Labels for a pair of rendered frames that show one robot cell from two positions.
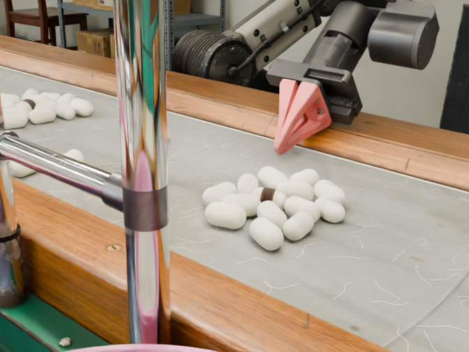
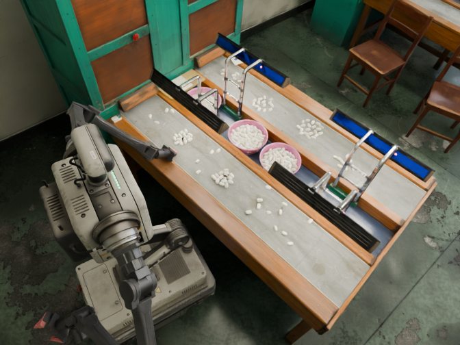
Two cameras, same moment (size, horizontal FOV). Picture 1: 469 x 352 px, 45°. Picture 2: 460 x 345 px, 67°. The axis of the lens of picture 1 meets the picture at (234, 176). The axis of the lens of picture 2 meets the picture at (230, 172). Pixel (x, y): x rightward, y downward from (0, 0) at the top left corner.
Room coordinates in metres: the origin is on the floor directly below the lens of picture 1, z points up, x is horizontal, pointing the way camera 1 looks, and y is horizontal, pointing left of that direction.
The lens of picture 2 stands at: (1.92, 0.34, 2.51)
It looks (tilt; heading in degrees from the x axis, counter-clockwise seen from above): 55 degrees down; 182
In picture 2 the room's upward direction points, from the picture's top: 6 degrees clockwise
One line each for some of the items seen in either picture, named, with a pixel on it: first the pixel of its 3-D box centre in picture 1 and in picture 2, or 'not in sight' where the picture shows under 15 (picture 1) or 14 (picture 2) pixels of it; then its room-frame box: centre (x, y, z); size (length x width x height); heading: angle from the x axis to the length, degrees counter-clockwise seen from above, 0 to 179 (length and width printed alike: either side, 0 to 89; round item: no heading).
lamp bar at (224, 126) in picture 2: not in sight; (187, 98); (0.43, 0.00, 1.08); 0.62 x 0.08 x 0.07; 52
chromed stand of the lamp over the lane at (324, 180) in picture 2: not in sight; (322, 210); (0.96, 0.82, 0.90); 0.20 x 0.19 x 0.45; 52
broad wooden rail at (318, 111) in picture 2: not in sight; (313, 116); (0.04, 0.85, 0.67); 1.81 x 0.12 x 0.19; 52
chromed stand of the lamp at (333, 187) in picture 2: not in sight; (361, 168); (0.65, 1.07, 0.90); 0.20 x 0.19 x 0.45; 52
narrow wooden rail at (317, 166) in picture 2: not in sight; (280, 141); (0.35, 0.62, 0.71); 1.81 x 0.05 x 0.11; 52
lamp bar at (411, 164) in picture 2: not in sight; (380, 142); (0.58, 1.11, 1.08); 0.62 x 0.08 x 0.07; 52
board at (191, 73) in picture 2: not in sight; (182, 83); (-0.03, -0.13, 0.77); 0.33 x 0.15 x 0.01; 142
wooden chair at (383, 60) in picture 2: not in sight; (379, 55); (-1.15, 1.60, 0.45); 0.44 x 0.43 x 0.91; 42
